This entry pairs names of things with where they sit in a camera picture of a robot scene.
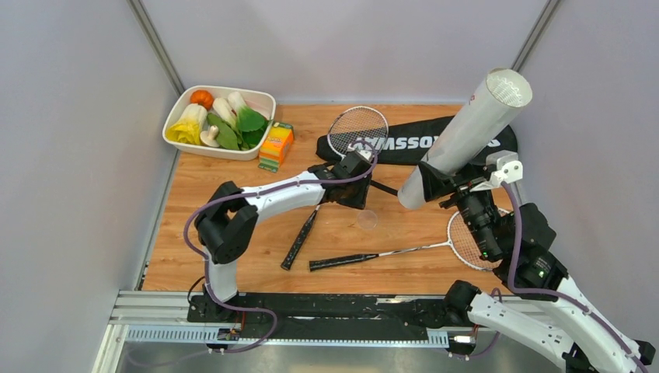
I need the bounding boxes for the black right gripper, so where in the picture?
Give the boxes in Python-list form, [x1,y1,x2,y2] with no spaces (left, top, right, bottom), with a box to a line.
[416,154,500,260]

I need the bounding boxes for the clear plastic tube lid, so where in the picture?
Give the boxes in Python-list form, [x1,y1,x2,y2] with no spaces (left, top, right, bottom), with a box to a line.
[356,209,378,230]

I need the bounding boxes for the black racket bag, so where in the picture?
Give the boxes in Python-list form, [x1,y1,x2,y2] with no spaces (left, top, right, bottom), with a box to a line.
[315,115,519,197]

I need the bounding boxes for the white racket with red strings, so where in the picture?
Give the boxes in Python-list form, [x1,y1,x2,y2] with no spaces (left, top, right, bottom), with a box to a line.
[309,212,501,272]

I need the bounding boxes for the white shuttlecock tube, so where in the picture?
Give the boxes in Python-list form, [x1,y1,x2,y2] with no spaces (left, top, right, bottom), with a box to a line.
[398,68,533,210]

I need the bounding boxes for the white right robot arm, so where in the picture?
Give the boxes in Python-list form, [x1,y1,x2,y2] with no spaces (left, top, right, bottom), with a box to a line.
[418,159,656,372]

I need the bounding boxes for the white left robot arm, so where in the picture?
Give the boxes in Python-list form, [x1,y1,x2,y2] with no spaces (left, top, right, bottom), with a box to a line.
[183,150,377,322]

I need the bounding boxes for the packaged colourful sponges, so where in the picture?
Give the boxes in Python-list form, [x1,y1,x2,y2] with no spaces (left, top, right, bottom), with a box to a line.
[258,122,295,173]

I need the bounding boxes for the green toy bok choy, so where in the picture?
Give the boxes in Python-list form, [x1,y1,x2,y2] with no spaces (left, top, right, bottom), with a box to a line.
[228,92,268,149]

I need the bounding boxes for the white plastic tray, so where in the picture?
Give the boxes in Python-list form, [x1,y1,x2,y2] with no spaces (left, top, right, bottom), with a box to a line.
[162,85,276,161]

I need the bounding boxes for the toy mushroom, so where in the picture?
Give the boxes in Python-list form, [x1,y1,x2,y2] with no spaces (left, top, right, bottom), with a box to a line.
[200,125,220,148]

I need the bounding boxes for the white toy bok choy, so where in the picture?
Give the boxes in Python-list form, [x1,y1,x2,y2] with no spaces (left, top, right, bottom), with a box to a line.
[212,97,237,131]

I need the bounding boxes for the yellow toy cabbage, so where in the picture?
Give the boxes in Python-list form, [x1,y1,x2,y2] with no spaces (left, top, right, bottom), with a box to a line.
[165,103,207,145]

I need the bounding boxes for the orange toy pumpkin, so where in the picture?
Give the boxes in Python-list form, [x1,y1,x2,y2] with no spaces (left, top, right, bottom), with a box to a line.
[190,89,214,110]

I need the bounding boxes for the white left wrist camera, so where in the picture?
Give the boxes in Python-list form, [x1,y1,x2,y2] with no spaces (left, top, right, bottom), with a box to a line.
[354,148,374,163]

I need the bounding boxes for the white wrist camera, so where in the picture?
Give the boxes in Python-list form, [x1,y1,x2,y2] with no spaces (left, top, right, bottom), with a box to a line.
[354,148,374,163]
[470,150,523,192]

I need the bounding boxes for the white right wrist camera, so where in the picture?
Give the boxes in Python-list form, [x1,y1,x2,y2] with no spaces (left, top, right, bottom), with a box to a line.
[470,150,523,192]

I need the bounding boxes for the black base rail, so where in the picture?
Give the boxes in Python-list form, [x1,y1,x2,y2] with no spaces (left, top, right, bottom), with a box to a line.
[108,291,516,356]

